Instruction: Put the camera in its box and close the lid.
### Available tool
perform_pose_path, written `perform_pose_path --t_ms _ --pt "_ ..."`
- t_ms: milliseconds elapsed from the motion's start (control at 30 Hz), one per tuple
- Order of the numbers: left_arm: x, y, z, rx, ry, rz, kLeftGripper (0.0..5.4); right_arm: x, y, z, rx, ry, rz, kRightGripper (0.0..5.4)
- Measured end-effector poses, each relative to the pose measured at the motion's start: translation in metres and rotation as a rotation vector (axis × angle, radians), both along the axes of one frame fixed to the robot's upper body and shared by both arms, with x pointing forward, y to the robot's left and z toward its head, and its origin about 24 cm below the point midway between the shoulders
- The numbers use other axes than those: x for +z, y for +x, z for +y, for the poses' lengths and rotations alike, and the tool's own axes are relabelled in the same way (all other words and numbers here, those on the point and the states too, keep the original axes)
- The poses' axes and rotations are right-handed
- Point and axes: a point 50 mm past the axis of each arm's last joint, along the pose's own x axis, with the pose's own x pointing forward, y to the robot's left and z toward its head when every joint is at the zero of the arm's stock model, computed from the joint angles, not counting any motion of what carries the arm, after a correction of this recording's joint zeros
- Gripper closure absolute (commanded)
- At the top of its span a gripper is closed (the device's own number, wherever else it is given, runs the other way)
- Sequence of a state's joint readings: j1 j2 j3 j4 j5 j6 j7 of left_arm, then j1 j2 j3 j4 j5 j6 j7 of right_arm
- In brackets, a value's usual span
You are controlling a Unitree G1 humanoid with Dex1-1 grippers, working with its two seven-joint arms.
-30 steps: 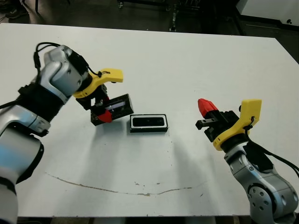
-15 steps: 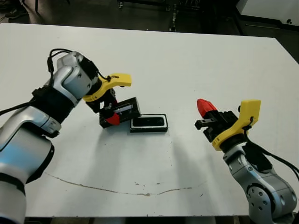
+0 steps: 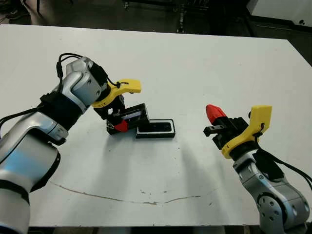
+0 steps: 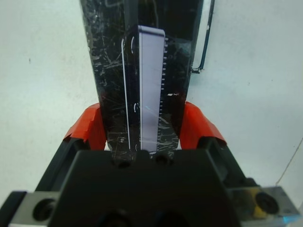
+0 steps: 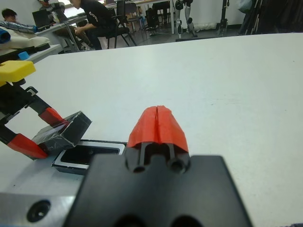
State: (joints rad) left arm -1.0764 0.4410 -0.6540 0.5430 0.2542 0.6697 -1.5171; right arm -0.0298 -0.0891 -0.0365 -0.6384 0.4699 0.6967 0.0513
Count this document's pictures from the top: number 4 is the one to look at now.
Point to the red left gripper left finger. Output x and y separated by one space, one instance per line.
87 127

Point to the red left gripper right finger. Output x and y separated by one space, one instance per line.
196 127

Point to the glossy black box lid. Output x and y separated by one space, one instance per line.
111 71

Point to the black box with white insert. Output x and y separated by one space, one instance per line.
205 45

